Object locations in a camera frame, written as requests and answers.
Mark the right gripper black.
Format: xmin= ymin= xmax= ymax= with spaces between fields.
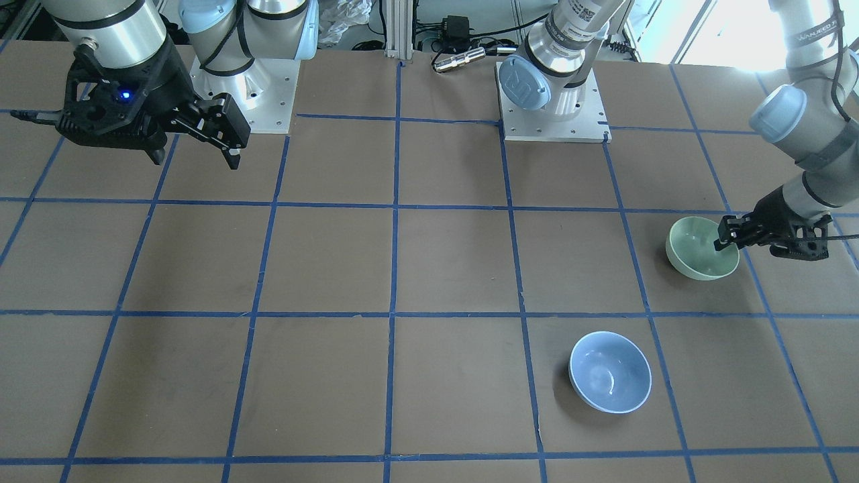
xmin=56 ymin=41 xmax=251 ymax=169

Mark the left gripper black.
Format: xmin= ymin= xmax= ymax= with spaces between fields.
xmin=713 ymin=189 xmax=832 ymax=261

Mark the green bowl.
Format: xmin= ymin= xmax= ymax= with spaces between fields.
xmin=664 ymin=216 xmax=740 ymax=281

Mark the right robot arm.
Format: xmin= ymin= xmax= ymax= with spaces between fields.
xmin=18 ymin=1 xmax=319 ymax=169

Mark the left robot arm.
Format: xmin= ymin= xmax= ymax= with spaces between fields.
xmin=497 ymin=1 xmax=857 ymax=261

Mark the blue bowl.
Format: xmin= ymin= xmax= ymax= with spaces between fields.
xmin=567 ymin=331 xmax=653 ymax=415

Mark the silver flashlight cylinder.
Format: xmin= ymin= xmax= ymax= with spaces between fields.
xmin=432 ymin=47 xmax=486 ymax=74

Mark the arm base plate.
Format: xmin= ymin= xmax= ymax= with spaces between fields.
xmin=190 ymin=59 xmax=301 ymax=134
xmin=496 ymin=62 xmax=613 ymax=144

